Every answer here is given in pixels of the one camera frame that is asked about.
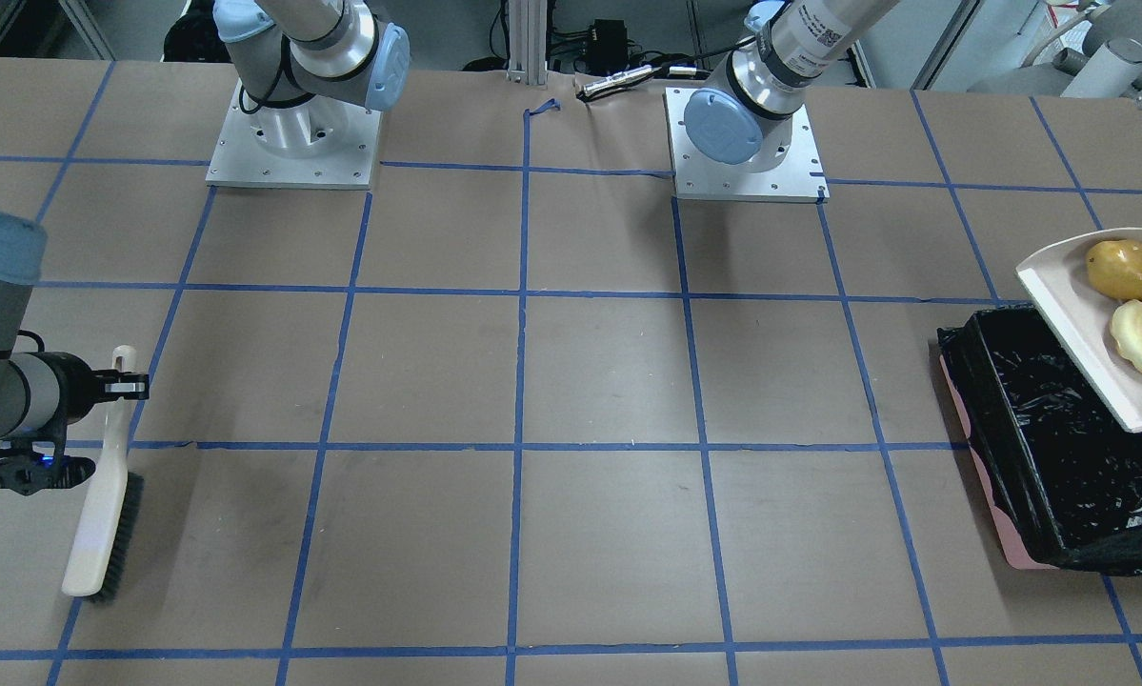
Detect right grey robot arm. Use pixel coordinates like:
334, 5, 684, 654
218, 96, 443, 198
0, 1, 412, 446

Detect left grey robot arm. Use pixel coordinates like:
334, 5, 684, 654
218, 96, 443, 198
681, 1, 896, 166

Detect pink bin with black liner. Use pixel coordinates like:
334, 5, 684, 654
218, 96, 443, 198
936, 308, 1142, 576

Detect beige plastic dustpan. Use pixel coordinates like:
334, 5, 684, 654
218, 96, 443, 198
1015, 227, 1142, 434

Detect yellow-brown toy potato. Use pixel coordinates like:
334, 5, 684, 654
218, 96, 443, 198
1085, 239, 1142, 301

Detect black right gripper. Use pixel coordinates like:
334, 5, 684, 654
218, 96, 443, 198
29, 353, 150, 433

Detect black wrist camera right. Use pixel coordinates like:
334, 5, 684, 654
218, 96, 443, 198
0, 439, 96, 497

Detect aluminium frame post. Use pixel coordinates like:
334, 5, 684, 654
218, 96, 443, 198
506, 0, 550, 90

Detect pale melon slice toy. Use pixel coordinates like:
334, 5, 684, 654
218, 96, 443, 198
1108, 300, 1142, 374

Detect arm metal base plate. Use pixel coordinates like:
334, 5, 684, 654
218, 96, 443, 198
665, 88, 831, 203
206, 82, 384, 191

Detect white hand brush black bristles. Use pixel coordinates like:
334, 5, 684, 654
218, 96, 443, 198
61, 346, 144, 603

